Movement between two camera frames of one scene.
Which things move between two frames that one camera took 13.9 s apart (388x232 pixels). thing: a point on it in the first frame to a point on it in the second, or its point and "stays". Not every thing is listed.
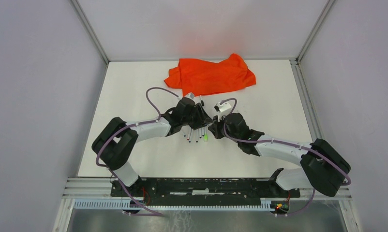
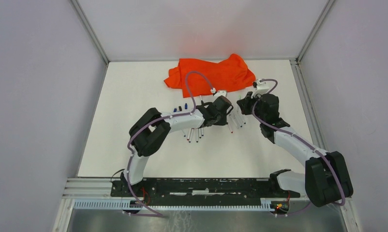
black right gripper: (215, 127) to (245, 102)
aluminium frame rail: (97, 187) stays
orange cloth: (202, 77) stays
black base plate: (177, 192) stays
